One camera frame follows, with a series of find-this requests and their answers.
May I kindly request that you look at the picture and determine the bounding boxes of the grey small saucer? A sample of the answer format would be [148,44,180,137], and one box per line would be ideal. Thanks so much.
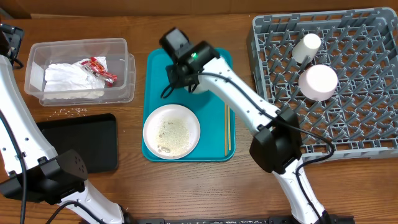
[184,82,209,94]

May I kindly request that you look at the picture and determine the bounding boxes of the white napkin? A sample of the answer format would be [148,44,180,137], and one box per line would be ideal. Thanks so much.
[75,57,108,90]
[44,63,104,100]

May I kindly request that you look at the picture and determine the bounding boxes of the red snack wrapper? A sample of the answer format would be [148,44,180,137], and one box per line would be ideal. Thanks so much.
[80,57,118,86]

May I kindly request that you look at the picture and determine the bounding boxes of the pale green cup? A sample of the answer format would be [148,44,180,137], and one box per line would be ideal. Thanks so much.
[292,34,322,63]

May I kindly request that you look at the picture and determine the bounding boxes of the pink plastic bowl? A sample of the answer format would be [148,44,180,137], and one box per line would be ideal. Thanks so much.
[298,65,338,101]

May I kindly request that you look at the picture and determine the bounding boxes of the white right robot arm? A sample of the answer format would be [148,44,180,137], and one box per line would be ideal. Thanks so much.
[159,28,333,223]

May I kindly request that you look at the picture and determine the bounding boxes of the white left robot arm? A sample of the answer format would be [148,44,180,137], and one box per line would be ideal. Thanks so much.
[1,24,134,223]

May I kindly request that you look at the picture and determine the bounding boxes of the clear plastic waste bin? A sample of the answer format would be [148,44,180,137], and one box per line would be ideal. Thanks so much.
[24,38,136,106]

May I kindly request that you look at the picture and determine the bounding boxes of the grey dishwasher rack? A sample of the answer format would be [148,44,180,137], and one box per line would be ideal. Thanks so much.
[247,7,397,160]

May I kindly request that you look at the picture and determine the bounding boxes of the teal plastic serving tray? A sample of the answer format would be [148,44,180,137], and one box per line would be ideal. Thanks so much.
[143,49,236,162]

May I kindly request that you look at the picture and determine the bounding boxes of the wooden chopstick left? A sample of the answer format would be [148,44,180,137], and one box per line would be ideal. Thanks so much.
[224,104,229,156]

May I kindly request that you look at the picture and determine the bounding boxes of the wooden chopstick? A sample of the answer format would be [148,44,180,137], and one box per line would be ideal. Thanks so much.
[224,104,229,156]
[226,105,231,151]

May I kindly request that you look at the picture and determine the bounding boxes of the large white dirty plate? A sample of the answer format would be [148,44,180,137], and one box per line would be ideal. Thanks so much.
[142,104,201,160]

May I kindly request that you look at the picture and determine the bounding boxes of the wooden chopstick right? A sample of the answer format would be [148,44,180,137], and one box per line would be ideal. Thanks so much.
[226,105,231,151]

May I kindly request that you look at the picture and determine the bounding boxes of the scattered rice grains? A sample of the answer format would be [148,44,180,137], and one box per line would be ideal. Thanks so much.
[47,107,88,120]

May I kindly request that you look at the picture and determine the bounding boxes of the black plastic tray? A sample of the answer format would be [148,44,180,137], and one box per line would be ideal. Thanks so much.
[37,113,119,174]

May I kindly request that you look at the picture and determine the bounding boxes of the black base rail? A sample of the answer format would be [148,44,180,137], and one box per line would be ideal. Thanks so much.
[124,216,355,224]

